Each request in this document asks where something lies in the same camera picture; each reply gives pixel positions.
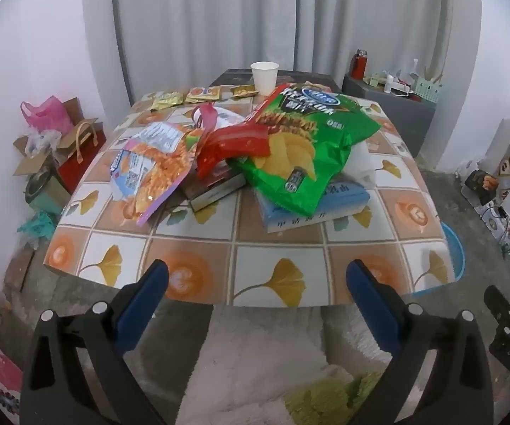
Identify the yellow green snack packet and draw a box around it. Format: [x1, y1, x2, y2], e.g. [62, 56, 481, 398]
[151, 91, 184, 111]

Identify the orange yellow snack packet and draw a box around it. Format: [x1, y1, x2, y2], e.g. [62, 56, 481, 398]
[186, 86, 221, 103]

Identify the brown white cardboard box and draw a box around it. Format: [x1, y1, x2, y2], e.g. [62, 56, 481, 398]
[179, 164, 247, 212]

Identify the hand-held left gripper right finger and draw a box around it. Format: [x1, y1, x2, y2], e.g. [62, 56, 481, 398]
[346, 259, 495, 425]

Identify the pink plastic bag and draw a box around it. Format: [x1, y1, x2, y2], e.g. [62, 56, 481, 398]
[20, 96, 75, 136]

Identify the white fluffy blanket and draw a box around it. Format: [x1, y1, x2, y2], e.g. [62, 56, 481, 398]
[179, 305, 397, 425]

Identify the red thermos bottle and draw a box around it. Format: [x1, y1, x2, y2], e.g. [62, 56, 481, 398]
[352, 49, 368, 80]

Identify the clear plastic bag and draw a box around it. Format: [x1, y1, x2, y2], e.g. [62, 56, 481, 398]
[27, 129, 61, 155]

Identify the green square tin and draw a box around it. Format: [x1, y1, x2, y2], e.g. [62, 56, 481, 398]
[24, 170, 72, 215]

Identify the grey curtain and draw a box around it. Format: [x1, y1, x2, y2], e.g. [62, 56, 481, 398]
[82, 0, 479, 107]

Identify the blue tissue pack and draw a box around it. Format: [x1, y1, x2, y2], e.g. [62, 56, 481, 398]
[255, 177, 371, 234]

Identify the green potato chip bag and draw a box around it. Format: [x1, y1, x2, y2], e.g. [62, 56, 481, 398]
[230, 83, 382, 215]

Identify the red gift bag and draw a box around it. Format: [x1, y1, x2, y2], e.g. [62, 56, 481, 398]
[57, 119, 107, 196]

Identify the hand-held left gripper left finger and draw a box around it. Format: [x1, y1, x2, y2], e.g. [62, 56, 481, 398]
[20, 259, 180, 425]

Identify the teal plastic bag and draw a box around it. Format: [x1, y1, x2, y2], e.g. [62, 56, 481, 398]
[17, 211, 58, 237]

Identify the open cardboard box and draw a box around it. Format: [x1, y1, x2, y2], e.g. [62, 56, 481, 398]
[13, 97, 100, 178]

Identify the red plastic bag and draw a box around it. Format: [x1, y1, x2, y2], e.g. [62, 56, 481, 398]
[193, 103, 271, 178]

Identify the black snack bag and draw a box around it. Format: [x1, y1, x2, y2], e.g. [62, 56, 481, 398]
[464, 170, 499, 206]

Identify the orange pink snack bag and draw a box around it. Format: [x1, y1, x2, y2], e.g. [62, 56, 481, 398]
[110, 121, 202, 227]

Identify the grey cabinet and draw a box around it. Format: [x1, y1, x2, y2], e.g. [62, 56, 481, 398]
[342, 73, 437, 160]

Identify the dark grey table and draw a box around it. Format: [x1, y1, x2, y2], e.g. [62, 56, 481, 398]
[211, 68, 340, 94]

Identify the white plastic bag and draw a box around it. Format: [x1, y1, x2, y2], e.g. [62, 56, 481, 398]
[346, 139, 377, 187]

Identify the white paper cup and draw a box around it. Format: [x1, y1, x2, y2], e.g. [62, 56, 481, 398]
[250, 61, 279, 96]

